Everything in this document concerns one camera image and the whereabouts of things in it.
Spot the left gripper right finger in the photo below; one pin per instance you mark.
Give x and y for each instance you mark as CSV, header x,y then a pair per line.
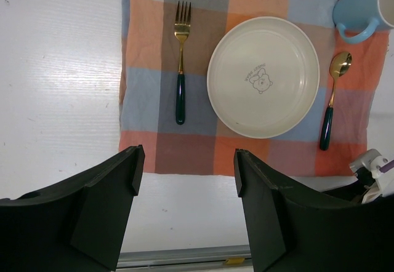
x,y
292,227

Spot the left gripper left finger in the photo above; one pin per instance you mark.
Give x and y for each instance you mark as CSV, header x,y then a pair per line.
x,y
77,224

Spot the cream ceramic plate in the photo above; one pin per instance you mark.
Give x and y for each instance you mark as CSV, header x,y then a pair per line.
x,y
263,77

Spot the gold spoon green handle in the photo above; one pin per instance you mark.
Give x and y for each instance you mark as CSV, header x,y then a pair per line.
x,y
338,67

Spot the checkered orange blue cloth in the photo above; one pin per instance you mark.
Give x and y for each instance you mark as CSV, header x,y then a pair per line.
x,y
203,145

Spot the gold fork green handle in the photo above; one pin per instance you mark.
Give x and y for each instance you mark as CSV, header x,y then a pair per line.
x,y
182,27

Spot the light blue mug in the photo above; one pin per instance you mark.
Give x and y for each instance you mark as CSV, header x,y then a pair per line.
x,y
358,20

